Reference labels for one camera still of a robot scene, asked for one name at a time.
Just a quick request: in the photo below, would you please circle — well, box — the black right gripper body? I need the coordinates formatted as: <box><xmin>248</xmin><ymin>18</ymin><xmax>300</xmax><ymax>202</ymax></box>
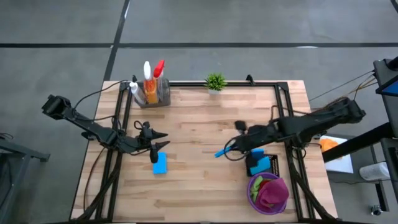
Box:
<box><xmin>231</xmin><ymin>120</ymin><xmax>279</xmax><ymax>154</ymax></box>

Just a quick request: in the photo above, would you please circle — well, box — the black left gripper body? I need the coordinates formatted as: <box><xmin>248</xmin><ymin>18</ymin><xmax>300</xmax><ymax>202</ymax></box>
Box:
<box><xmin>132</xmin><ymin>120</ymin><xmax>159</xmax><ymax>164</ymax></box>

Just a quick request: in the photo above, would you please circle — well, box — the green microfiber cloth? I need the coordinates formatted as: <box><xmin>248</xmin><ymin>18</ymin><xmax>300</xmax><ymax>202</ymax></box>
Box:
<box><xmin>250</xmin><ymin>175</ymin><xmax>265</xmax><ymax>203</ymax></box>

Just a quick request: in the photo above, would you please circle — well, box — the small white bottle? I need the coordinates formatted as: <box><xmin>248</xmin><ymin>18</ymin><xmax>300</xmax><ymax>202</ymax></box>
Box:
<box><xmin>129</xmin><ymin>81</ymin><xmax>147</xmax><ymax>106</ymax></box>

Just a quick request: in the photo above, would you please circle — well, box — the orange cleaner bottle white cap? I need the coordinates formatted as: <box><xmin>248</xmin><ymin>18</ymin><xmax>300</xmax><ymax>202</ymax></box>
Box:
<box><xmin>142</xmin><ymin>60</ymin><xmax>159</xmax><ymax>105</ymax></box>

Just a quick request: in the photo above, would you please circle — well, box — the magenta cloth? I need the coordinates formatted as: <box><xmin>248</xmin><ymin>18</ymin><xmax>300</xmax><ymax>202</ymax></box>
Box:
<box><xmin>255</xmin><ymin>177</ymin><xmax>290</xmax><ymax>208</ymax></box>

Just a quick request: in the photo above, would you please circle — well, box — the clear spray bottle red trigger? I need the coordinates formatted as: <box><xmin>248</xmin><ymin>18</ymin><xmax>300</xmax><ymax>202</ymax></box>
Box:
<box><xmin>153</xmin><ymin>58</ymin><xmax>167</xmax><ymax>103</ymax></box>

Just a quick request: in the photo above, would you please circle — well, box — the black mesh basket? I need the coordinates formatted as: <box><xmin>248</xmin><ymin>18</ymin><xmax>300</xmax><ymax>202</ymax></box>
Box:
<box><xmin>245</xmin><ymin>152</ymin><xmax>280</xmax><ymax>178</ymax></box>

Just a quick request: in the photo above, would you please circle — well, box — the gray translucent caddy bin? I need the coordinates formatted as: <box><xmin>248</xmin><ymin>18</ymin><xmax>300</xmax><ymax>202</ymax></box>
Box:
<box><xmin>133</xmin><ymin>78</ymin><xmax>171</xmax><ymax>109</ymax></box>

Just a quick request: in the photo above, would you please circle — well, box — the purple plastic bowl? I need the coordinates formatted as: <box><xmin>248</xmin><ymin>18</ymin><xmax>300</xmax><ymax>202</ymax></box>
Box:
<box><xmin>247</xmin><ymin>172</ymin><xmax>289</xmax><ymax>216</ymax></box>

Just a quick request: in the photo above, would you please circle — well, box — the green plant white pot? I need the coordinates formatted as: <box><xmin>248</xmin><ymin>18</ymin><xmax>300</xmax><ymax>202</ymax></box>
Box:
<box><xmin>204</xmin><ymin>72</ymin><xmax>228</xmax><ymax>96</ymax></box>

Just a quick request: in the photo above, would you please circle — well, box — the orange rounded object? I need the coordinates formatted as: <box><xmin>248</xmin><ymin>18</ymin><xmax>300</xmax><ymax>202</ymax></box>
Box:
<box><xmin>319</xmin><ymin>138</ymin><xmax>340</xmax><ymax>153</ymax></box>

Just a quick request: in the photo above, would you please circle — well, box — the white paper sheet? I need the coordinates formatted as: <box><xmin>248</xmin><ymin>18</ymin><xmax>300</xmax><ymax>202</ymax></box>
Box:
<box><xmin>319</xmin><ymin>135</ymin><xmax>354</xmax><ymax>174</ymax></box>

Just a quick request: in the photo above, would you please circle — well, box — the black metal beam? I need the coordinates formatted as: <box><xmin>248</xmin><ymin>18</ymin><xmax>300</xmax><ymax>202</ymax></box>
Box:
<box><xmin>323</xmin><ymin>123</ymin><xmax>398</xmax><ymax>162</ymax></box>

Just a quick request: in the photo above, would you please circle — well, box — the gray metal table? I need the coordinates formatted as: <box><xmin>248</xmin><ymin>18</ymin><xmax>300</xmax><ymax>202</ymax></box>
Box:
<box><xmin>0</xmin><ymin>136</ymin><xmax>50</xmax><ymax>224</ymax></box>

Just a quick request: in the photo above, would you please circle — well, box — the white cylinder roll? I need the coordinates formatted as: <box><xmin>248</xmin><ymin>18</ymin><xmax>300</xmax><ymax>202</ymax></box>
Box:
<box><xmin>359</xmin><ymin>161</ymin><xmax>391</xmax><ymax>182</ymax></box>

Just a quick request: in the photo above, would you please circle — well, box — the laptop with blue screen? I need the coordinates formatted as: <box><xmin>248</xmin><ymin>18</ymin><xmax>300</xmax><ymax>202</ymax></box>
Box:
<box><xmin>375</xmin><ymin>74</ymin><xmax>398</xmax><ymax>97</ymax></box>

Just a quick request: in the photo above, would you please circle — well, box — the black equipment cart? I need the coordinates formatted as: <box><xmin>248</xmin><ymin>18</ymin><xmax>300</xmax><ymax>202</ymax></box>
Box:
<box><xmin>371</xmin><ymin>57</ymin><xmax>398</xmax><ymax>215</ymax></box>

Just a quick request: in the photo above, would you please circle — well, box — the black aluminium table frame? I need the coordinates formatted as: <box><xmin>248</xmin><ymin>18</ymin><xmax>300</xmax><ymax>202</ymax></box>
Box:
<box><xmin>74</xmin><ymin>79</ymin><xmax>336</xmax><ymax>223</ymax></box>

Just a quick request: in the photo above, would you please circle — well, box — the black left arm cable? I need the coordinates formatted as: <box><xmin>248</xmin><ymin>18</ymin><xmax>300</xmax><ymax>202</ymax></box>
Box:
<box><xmin>73</xmin><ymin>79</ymin><xmax>130</xmax><ymax>121</ymax></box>

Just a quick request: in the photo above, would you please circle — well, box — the tan cable bundle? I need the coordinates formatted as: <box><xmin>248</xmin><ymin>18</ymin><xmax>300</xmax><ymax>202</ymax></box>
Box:
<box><xmin>270</xmin><ymin>70</ymin><xmax>376</xmax><ymax>116</ymax></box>

